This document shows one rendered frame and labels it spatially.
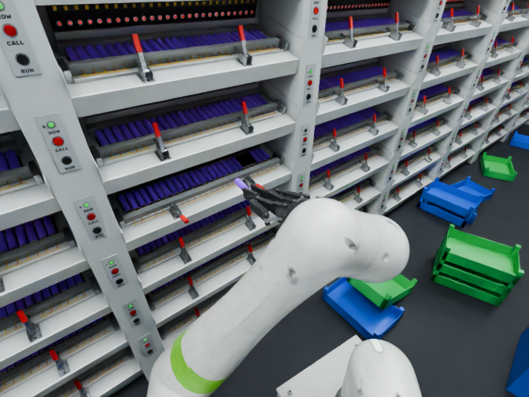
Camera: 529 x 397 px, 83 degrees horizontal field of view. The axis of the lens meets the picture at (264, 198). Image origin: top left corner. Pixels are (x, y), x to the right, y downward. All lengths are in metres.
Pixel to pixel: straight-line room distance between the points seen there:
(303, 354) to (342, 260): 1.05
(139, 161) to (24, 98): 0.26
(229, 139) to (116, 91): 0.33
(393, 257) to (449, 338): 1.18
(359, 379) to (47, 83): 0.81
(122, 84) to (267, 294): 0.53
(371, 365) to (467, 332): 1.02
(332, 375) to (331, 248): 0.64
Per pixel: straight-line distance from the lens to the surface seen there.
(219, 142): 0.88
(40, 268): 0.91
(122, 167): 0.81
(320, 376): 0.96
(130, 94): 0.74
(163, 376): 0.64
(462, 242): 1.86
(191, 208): 0.94
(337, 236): 0.37
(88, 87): 0.74
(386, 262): 0.47
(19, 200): 0.80
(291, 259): 0.39
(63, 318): 1.05
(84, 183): 0.78
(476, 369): 1.61
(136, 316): 1.10
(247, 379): 1.36
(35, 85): 0.70
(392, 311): 1.59
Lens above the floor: 1.25
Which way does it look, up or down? 36 degrees down
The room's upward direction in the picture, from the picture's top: straight up
